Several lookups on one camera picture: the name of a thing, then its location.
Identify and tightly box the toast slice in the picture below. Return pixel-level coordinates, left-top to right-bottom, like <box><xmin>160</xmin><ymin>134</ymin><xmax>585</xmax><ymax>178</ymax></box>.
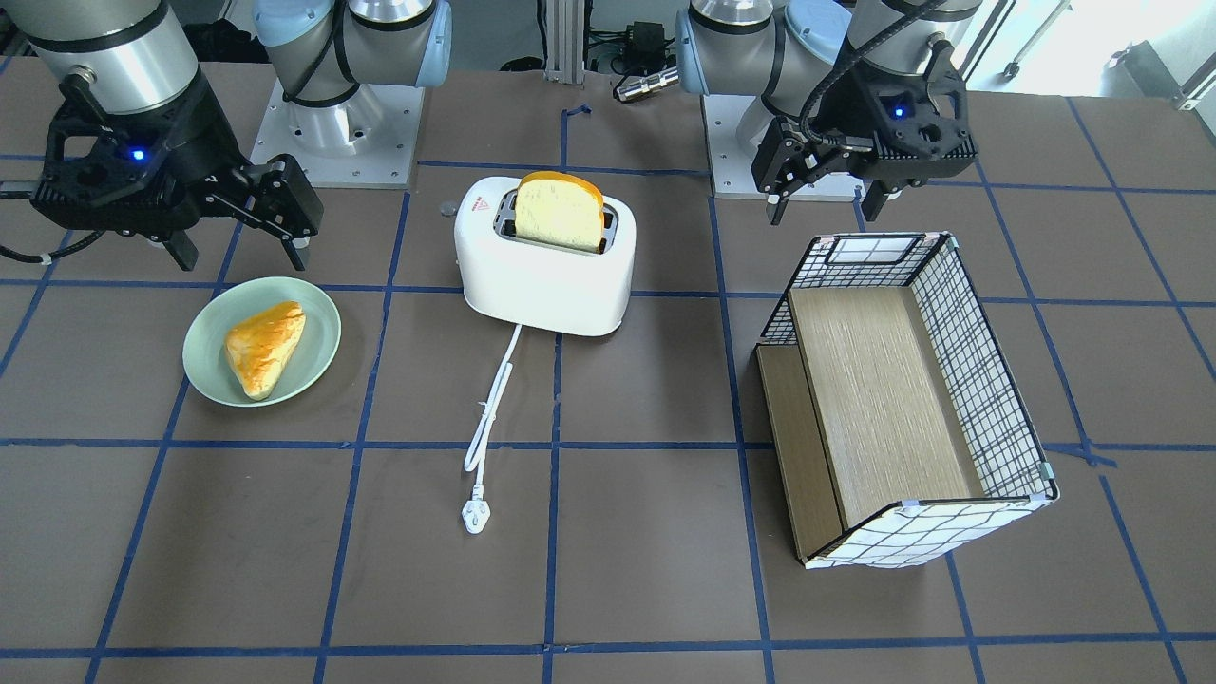
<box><xmin>514</xmin><ymin>170</ymin><xmax>606</xmax><ymax>253</ymax></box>

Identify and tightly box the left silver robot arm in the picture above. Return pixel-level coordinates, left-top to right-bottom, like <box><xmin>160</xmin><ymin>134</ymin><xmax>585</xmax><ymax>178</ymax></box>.
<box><xmin>677</xmin><ymin>1</ymin><xmax>979</xmax><ymax>225</ymax></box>

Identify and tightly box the silver metal cylinder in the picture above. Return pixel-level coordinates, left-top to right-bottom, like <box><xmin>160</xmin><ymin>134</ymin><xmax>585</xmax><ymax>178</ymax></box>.
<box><xmin>612</xmin><ymin>66</ymin><xmax>680</xmax><ymax>103</ymax></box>

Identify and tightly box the triangular bread bun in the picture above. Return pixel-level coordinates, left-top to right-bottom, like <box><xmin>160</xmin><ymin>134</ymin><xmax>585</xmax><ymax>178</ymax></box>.
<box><xmin>224</xmin><ymin>299</ymin><xmax>306</xmax><ymax>400</ymax></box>

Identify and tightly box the wire grid basket with wood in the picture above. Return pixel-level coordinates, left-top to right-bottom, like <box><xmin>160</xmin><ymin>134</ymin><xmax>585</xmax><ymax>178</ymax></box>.
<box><xmin>755</xmin><ymin>232</ymin><xmax>1060</xmax><ymax>570</ymax></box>

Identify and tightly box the white toaster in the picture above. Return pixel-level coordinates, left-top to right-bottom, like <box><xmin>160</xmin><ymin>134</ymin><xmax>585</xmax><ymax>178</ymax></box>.
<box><xmin>454</xmin><ymin>175</ymin><xmax>636</xmax><ymax>336</ymax></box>

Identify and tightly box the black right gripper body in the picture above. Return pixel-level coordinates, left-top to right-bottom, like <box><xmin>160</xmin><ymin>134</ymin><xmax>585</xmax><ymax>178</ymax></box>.
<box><xmin>30</xmin><ymin>74</ymin><xmax>286</xmax><ymax>239</ymax></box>

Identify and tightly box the black power adapter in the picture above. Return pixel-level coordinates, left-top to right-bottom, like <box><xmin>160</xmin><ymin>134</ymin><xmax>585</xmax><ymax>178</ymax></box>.
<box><xmin>621</xmin><ymin>21</ymin><xmax>668</xmax><ymax>74</ymax></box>

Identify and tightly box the green plate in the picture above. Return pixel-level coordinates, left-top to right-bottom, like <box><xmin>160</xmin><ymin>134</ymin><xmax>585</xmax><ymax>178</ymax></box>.
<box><xmin>182</xmin><ymin>276</ymin><xmax>340</xmax><ymax>407</ymax></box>

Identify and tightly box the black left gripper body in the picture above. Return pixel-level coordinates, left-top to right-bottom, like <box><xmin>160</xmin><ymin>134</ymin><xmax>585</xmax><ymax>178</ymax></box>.
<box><xmin>788</xmin><ymin>43</ymin><xmax>979</xmax><ymax>186</ymax></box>

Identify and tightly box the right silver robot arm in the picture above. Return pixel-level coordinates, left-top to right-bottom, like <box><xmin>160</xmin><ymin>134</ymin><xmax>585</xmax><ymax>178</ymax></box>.
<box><xmin>2</xmin><ymin>1</ymin><xmax>454</xmax><ymax>270</ymax></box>

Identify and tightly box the aluminium frame post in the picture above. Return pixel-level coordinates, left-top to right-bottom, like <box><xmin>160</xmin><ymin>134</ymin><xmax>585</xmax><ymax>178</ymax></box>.
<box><xmin>541</xmin><ymin>0</ymin><xmax>589</xmax><ymax>86</ymax></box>

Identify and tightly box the white power cord with plug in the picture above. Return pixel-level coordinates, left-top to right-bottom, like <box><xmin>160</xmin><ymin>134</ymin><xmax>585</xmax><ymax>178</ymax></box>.
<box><xmin>461</xmin><ymin>323</ymin><xmax>524</xmax><ymax>536</ymax></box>

